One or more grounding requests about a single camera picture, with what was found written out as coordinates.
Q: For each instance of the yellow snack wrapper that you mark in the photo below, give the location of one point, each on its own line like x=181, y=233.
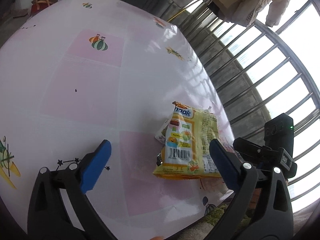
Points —
x=186, y=136

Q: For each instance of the pink balloon-print tablecloth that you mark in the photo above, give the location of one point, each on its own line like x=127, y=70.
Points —
x=83, y=71

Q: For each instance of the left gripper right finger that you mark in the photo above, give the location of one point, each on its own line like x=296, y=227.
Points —
x=273, y=216

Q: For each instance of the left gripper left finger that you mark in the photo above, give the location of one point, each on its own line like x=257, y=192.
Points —
x=47, y=214

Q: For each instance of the operator left hand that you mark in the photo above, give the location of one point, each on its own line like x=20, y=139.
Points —
x=158, y=238

